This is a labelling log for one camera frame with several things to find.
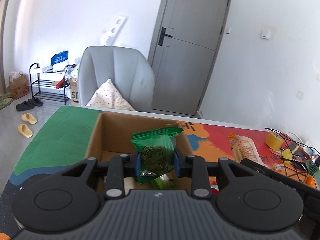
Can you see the green floor mat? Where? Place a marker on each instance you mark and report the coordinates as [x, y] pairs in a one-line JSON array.
[[6, 101]]

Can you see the grey upholstered chair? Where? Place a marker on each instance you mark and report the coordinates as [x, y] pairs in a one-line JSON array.
[[120, 67]]

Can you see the white light switch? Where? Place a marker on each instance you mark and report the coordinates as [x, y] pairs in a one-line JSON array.
[[265, 33]]

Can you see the black slipper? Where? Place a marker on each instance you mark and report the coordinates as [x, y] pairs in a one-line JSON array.
[[23, 106], [36, 102]]

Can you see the white wall plate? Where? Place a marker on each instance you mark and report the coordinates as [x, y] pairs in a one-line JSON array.
[[299, 94]]

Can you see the small cardboard box with clutter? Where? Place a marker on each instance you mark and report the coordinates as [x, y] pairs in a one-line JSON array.
[[18, 87]]

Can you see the yellow tape roll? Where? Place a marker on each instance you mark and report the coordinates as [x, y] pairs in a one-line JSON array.
[[273, 141]]

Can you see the green and white printed bag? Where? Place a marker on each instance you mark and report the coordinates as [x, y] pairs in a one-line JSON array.
[[75, 67]]

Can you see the black metal shoe rack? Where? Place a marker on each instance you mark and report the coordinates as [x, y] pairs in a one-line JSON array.
[[50, 81]]

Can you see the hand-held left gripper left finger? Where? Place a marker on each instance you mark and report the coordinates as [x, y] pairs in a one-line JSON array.
[[137, 165]]

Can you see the white dotted cushion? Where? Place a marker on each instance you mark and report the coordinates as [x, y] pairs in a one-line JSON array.
[[110, 97]]

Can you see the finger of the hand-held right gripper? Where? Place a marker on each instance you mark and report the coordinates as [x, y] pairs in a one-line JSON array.
[[251, 164]]

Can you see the beige biscuit packet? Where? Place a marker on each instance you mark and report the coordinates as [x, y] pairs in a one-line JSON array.
[[243, 147]]

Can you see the red item on rack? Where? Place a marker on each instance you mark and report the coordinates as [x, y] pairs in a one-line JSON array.
[[60, 83]]

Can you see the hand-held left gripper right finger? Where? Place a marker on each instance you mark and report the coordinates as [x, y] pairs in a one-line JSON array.
[[177, 163]]

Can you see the small orange fruit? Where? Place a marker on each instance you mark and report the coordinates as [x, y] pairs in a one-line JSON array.
[[310, 180]]

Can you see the brown paper bag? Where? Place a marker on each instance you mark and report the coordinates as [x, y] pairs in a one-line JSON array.
[[74, 95]]

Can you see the brown cardboard box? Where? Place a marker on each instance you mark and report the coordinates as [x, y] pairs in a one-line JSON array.
[[112, 135]]

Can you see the grey door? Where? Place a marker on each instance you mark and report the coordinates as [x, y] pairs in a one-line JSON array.
[[187, 67]]

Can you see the green circuit board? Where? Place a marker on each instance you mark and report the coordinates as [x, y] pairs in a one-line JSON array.
[[313, 168]]

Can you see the yellow clip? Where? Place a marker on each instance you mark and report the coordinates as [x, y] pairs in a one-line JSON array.
[[287, 153]]

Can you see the blue plastic bag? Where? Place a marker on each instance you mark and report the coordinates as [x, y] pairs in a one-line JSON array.
[[59, 58]]

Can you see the pale green snack packet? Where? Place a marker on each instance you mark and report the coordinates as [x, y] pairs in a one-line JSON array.
[[162, 183]]

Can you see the white foam board with holes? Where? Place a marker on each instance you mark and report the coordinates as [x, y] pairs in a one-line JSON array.
[[115, 28]]

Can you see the red snack packet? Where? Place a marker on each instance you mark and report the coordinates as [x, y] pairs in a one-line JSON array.
[[214, 188]]

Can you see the yellow slipper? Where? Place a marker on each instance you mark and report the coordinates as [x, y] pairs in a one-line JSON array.
[[24, 130], [28, 118]]

